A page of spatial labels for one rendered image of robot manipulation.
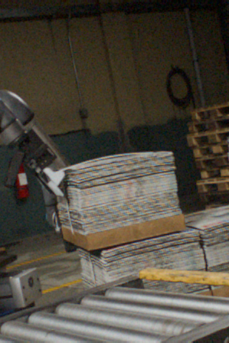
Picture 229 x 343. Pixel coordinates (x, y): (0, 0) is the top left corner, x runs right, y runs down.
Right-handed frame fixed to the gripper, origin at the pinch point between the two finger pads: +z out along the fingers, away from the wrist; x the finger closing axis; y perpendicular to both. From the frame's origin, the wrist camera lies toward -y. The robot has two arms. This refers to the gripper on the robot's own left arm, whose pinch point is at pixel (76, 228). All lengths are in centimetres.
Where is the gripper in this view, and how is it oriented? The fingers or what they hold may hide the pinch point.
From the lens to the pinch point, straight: 243.6
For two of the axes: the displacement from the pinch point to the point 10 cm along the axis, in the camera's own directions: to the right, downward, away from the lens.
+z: 2.6, 0.0, -9.7
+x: 9.5, -1.9, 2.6
